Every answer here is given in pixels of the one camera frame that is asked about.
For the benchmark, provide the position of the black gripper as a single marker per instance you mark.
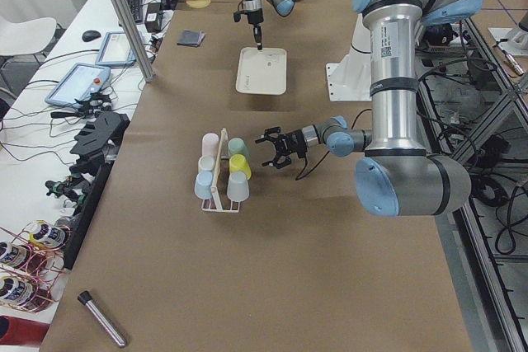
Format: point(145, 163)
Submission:
point(254, 16)
point(296, 140)

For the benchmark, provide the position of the green cup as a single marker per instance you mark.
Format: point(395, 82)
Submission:
point(238, 146)

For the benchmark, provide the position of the cream tray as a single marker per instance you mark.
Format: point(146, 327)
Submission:
point(262, 72)

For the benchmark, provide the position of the yellow cup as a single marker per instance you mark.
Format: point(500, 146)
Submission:
point(239, 162)

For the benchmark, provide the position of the white cup rack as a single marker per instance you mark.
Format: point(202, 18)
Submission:
point(219, 202)

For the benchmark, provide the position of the grey cup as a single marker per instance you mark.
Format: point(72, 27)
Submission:
point(238, 187)

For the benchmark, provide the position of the pink cup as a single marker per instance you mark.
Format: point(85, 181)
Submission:
point(210, 145)

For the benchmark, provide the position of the cream cup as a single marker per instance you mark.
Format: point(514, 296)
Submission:
point(206, 163)

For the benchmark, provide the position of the blue cup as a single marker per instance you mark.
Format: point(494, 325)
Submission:
point(203, 183)

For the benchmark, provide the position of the grey folded cloth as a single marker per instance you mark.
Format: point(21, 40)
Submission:
point(191, 38)

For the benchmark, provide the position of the black keyboard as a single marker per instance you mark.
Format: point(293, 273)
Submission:
point(136, 9)

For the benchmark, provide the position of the far teach pendant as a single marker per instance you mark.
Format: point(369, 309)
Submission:
point(115, 51)

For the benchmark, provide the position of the teach pendant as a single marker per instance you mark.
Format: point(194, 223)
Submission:
point(115, 51)
point(78, 84)

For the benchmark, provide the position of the black computer mouse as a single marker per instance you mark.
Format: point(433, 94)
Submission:
point(90, 35)

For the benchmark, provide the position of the black tool holder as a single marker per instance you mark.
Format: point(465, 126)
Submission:
point(93, 137)

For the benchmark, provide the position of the near teach pendant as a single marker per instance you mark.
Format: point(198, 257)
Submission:
point(78, 84)

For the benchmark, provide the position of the white chair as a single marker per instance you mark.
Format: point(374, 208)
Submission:
point(27, 37)

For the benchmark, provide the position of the metal cylinder black cap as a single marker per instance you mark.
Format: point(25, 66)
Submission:
point(86, 299)

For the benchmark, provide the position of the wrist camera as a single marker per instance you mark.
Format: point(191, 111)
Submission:
point(237, 16)

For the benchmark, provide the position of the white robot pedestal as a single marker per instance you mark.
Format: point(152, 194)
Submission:
point(350, 79)

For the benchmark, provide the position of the aluminium frame post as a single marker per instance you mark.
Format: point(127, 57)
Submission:
point(123, 12)

